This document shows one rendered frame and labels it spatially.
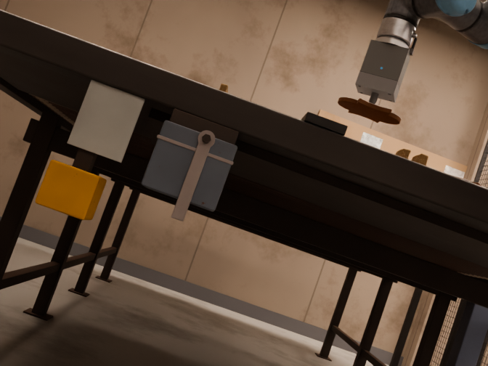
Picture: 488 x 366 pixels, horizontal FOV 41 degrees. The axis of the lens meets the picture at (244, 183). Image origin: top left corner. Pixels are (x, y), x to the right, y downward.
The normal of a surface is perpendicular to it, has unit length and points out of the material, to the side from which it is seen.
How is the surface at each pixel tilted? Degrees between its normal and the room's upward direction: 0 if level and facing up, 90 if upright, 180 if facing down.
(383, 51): 90
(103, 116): 90
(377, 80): 90
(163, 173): 90
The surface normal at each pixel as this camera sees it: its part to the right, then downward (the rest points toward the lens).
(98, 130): 0.06, -0.06
